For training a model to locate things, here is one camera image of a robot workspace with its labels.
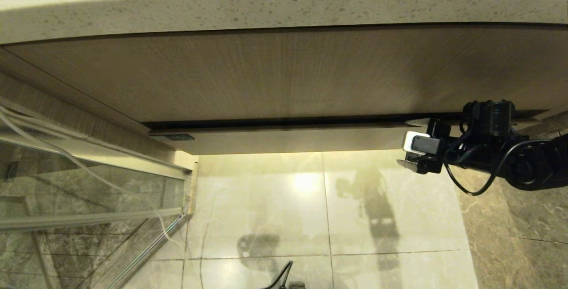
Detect light wooden vanity drawer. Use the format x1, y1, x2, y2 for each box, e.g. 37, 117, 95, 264
148, 114, 551, 155

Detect light wooden vanity cabinet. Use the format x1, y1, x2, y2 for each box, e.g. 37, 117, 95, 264
0, 23, 568, 156

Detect aluminium glass door bar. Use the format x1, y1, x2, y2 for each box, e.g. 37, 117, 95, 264
0, 207, 186, 231

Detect clear glass shower panel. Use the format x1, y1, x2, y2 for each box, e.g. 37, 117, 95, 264
0, 143, 192, 289

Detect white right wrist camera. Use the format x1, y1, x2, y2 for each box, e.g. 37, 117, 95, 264
402, 131, 441, 156

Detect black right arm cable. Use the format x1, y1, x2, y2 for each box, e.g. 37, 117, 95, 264
443, 140, 557, 197

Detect black cable near base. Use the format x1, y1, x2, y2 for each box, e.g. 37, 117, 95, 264
260, 260, 293, 289

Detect chrome floor rail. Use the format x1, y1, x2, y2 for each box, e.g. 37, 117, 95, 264
106, 213, 193, 289

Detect aluminium shower track rail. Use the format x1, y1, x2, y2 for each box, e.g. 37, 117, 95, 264
0, 103, 199, 181

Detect thin white cable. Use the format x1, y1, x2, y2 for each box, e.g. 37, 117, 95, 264
0, 111, 187, 252

